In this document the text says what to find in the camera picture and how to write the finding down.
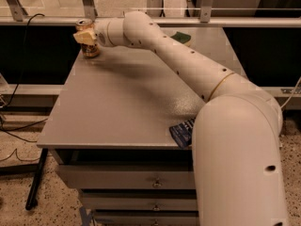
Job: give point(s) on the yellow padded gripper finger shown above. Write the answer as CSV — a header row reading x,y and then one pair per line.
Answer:
x,y
86,36

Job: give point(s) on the orange soda can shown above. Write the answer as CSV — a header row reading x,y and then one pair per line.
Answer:
x,y
89,51

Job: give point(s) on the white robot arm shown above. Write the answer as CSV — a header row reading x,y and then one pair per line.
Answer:
x,y
235,139

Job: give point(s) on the green and yellow sponge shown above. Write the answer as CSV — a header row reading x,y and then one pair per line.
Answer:
x,y
182,38

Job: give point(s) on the grey metal railing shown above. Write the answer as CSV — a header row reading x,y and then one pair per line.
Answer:
x,y
225,13

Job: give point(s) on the grey drawer cabinet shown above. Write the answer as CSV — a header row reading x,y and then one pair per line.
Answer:
x,y
116,110

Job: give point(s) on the blue snack packet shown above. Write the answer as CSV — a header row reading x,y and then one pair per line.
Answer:
x,y
182,133

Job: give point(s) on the top grey drawer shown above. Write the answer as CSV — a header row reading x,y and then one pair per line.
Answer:
x,y
126,177

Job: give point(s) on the grey drawer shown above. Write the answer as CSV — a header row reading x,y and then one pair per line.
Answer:
x,y
147,218
126,177
142,199

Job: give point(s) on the middle grey drawer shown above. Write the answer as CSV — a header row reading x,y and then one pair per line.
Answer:
x,y
142,199

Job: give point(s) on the black metal floor bar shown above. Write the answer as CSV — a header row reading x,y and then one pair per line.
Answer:
x,y
31,199

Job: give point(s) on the bottom grey drawer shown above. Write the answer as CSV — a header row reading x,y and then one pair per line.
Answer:
x,y
147,218

